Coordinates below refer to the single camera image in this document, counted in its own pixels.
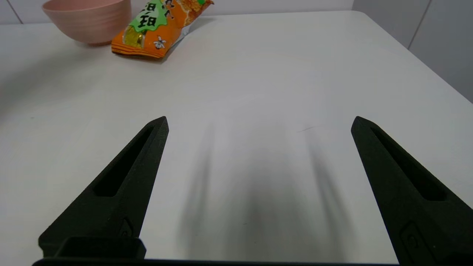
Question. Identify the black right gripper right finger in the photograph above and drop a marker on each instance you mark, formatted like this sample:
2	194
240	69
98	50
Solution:
402	192

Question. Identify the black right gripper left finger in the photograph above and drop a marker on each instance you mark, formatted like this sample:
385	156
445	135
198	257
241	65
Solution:
125	192

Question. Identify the orange cookie snack bag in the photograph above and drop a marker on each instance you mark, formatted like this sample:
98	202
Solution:
159	26

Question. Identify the pink bowl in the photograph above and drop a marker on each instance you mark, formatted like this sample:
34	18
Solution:
88	20

